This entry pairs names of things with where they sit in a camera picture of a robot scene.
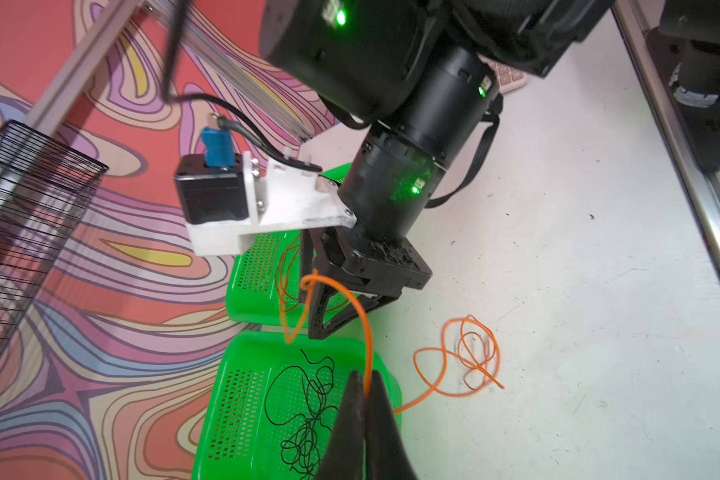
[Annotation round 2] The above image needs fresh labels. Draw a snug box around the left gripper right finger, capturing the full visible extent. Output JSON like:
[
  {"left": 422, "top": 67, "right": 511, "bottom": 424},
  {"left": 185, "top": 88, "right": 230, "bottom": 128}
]
[{"left": 365, "top": 371, "right": 417, "bottom": 480}]

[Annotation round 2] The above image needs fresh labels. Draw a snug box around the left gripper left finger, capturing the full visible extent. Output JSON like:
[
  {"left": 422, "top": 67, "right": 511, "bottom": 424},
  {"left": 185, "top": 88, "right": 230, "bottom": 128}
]
[{"left": 315, "top": 371, "right": 366, "bottom": 480}]

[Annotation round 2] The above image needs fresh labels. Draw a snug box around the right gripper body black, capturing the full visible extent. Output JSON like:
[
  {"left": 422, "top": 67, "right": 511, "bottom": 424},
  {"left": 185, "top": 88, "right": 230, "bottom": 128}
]
[{"left": 300, "top": 226, "right": 432, "bottom": 313}]

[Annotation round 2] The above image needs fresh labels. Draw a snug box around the black thin cable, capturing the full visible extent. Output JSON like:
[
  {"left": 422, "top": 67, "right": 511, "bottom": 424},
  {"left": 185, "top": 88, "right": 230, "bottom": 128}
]
[{"left": 263, "top": 349, "right": 340, "bottom": 480}]

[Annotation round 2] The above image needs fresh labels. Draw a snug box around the orange cable bundle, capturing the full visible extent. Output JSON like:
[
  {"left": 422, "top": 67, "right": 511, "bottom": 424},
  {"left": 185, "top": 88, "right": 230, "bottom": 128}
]
[{"left": 275, "top": 269, "right": 505, "bottom": 415}]

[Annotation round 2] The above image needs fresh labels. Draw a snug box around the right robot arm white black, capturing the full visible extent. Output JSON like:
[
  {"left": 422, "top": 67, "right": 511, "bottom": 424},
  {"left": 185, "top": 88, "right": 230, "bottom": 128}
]
[{"left": 259, "top": 1, "right": 609, "bottom": 340}]

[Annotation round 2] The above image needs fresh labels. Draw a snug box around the right green plastic basket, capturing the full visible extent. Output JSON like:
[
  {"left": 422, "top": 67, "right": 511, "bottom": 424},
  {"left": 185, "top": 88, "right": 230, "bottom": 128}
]
[{"left": 224, "top": 163, "right": 373, "bottom": 328}]

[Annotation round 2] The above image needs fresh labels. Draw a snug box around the green plastic basket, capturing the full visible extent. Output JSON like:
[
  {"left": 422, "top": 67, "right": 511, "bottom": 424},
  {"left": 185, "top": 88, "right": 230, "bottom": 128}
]
[
  {"left": 224, "top": 163, "right": 373, "bottom": 328},
  {"left": 192, "top": 331, "right": 402, "bottom": 479}
]

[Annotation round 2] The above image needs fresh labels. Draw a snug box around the middle green plastic basket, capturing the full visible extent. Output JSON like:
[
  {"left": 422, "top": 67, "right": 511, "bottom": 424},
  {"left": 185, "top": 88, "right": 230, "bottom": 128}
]
[{"left": 192, "top": 331, "right": 402, "bottom": 479}]

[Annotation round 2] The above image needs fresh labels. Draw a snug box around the white pink calculator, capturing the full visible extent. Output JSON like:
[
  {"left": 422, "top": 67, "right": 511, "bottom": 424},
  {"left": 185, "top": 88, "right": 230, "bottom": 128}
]
[{"left": 487, "top": 59, "right": 528, "bottom": 95}]

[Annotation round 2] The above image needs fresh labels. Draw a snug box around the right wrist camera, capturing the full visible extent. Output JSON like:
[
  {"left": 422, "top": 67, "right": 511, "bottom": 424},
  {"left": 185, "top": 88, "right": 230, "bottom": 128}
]
[{"left": 174, "top": 113, "right": 356, "bottom": 257}]

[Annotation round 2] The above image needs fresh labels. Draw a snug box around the black wire basket back wall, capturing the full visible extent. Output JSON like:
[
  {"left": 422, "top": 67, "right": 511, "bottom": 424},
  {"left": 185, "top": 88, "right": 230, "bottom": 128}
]
[{"left": 0, "top": 120, "right": 108, "bottom": 357}]

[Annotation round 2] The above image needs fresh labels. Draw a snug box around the aluminium rail front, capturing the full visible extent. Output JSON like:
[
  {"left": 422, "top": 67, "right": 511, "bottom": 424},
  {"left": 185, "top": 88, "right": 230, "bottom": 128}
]
[{"left": 613, "top": 1, "right": 720, "bottom": 279}]

